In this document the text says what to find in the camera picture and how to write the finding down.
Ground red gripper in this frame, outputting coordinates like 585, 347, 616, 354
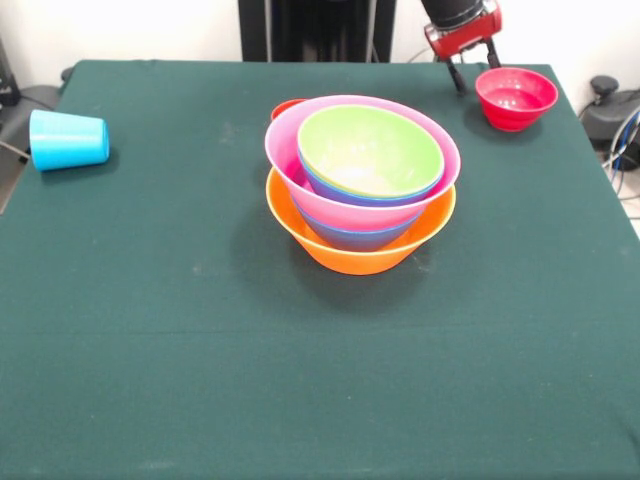
423, 0, 504, 95

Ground small pink-red bowl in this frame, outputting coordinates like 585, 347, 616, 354
474, 66, 559, 134

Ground green bowl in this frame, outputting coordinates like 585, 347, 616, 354
297, 104, 446, 198

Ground blue bowl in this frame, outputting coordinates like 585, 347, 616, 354
291, 194, 427, 253
297, 147, 445, 208

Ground large pink bowl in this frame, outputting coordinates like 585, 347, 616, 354
264, 94, 462, 233

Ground orange bowl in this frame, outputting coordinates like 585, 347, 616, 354
265, 167, 458, 277

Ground red cup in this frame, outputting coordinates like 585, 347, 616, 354
270, 98, 307, 122

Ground dark green tablecloth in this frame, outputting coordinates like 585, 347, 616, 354
0, 58, 640, 480

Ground blue cup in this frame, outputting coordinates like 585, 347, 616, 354
28, 109, 111, 173

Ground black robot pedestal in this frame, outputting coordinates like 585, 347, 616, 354
238, 0, 397, 64

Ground tangled cables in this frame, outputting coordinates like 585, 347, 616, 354
602, 110, 640, 201

